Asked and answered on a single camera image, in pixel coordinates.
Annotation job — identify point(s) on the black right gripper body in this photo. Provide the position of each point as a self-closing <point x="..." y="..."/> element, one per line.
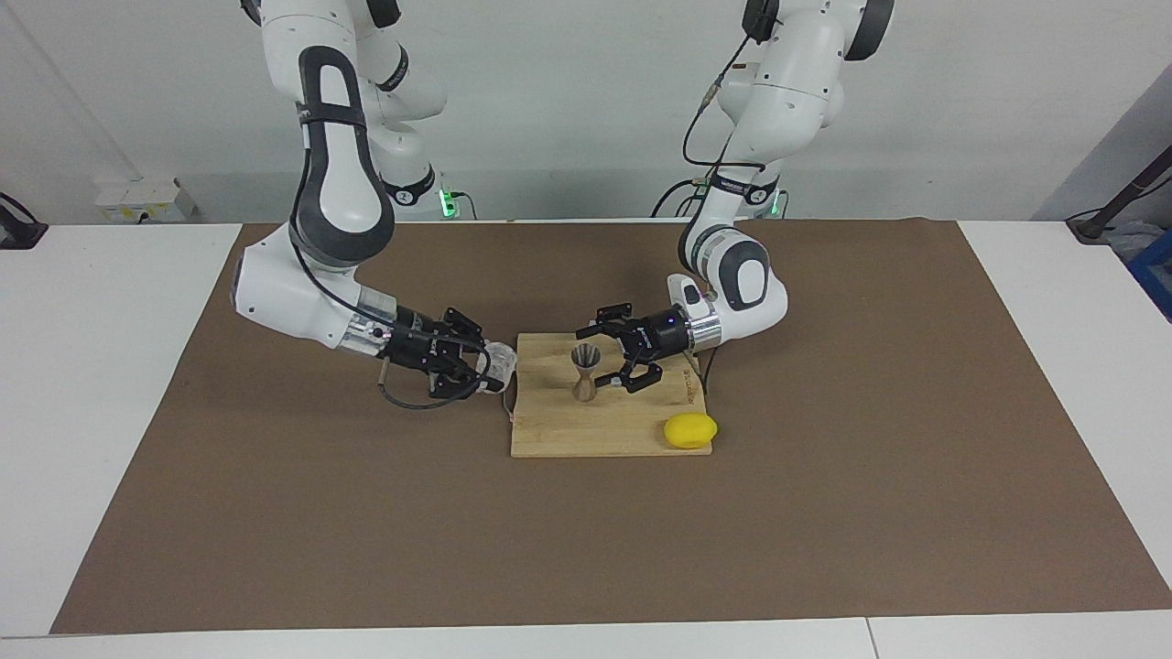
<point x="417" y="343"/>

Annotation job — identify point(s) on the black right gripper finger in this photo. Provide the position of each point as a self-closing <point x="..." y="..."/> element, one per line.
<point x="465" y="328"/>
<point x="453" y="380"/>

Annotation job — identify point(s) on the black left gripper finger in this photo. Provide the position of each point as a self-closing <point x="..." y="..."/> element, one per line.
<point x="645" y="377"/>
<point x="613" y="318"/>

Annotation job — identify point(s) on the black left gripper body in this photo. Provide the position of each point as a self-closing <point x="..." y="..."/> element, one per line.
<point x="664" y="337"/>

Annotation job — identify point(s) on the clear glass cup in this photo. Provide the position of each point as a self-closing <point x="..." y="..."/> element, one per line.
<point x="501" y="361"/>

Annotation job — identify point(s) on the steel double jigger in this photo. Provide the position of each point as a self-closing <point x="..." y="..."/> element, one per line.
<point x="585" y="384"/>

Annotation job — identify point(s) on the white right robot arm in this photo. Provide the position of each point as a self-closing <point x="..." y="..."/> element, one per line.
<point x="339" y="183"/>

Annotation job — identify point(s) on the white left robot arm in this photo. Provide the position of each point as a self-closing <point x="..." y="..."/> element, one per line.
<point x="778" y="91"/>

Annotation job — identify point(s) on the yellow lemon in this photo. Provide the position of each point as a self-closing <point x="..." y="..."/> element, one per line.
<point x="689" y="430"/>

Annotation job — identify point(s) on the bamboo cutting board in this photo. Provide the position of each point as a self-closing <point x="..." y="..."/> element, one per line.
<point x="595" y="430"/>

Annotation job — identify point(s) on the brown table mat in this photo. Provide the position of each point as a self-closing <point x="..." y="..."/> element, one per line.
<point x="586" y="531"/>

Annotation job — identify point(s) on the black table clamp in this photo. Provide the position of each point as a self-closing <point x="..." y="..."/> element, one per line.
<point x="18" y="229"/>

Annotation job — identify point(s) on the black slanted stand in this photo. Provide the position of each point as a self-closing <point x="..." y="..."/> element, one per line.
<point x="1126" y="197"/>

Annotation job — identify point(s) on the blue box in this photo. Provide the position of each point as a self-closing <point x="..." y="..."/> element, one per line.
<point x="1155" y="284"/>

